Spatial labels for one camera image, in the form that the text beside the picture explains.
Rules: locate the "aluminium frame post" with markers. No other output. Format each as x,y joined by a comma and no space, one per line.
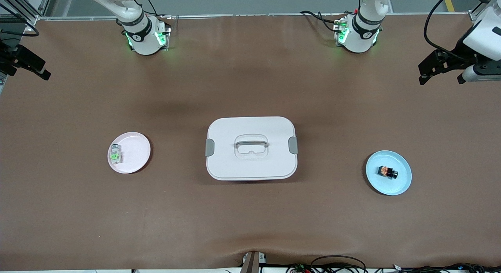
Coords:
474,12
31,14

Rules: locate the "green labelled clear bottle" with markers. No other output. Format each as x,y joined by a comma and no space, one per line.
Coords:
115,155

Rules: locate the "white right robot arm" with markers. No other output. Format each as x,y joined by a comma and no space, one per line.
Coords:
143,40

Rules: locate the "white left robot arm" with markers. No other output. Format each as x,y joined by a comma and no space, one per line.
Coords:
358,38

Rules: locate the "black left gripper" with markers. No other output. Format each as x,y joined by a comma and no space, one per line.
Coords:
457,56

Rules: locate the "pink round plate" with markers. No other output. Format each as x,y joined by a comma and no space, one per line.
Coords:
137,151

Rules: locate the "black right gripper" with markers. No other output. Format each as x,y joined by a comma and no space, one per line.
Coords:
11,56

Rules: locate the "light blue round plate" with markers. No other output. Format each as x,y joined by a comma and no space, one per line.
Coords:
381,187

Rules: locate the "brown camera mount bracket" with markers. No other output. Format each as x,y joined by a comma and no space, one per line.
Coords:
251,262

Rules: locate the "white lidded box grey latches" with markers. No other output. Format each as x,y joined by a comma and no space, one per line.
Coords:
250,163

